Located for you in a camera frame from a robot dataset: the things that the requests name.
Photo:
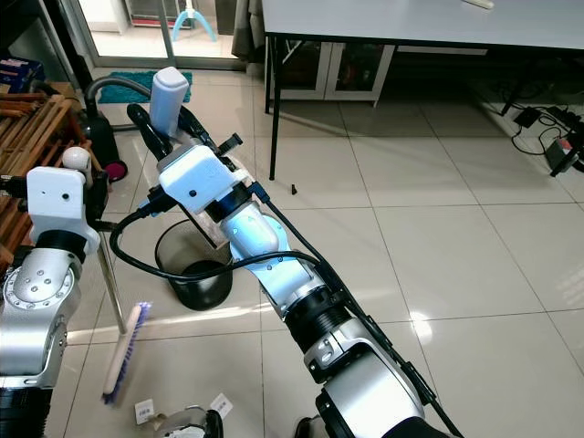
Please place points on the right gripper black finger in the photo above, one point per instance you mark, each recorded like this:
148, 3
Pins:
198, 126
149, 132

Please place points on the teal shaggy rug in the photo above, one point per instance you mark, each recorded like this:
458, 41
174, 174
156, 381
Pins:
123, 80

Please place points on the black table leg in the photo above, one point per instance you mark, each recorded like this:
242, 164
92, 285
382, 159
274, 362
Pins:
272, 109

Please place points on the wooden slatted rack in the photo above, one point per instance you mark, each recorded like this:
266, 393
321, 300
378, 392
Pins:
36, 128

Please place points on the black mesh waste bin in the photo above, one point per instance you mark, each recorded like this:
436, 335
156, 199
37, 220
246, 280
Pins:
192, 287

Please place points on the glass sliding door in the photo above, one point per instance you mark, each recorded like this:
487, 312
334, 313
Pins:
128, 27

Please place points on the grey curtain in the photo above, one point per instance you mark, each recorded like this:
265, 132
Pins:
245, 27

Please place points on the light blue stand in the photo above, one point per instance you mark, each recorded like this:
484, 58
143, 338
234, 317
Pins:
192, 11

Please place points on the blue printed box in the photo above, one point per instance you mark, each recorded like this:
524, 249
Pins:
23, 71

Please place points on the white glass-door cabinet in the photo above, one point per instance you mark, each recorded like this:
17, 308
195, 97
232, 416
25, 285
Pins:
356, 73

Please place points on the white paper scrap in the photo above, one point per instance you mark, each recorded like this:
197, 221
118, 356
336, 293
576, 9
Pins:
221, 402
143, 411

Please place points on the black power adapter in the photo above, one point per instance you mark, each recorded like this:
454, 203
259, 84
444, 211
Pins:
527, 117

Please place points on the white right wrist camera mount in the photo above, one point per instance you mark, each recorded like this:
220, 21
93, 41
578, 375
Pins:
196, 178

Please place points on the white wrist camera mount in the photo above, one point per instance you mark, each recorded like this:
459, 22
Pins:
59, 205
196, 178

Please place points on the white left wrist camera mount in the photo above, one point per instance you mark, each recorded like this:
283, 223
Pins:
59, 205

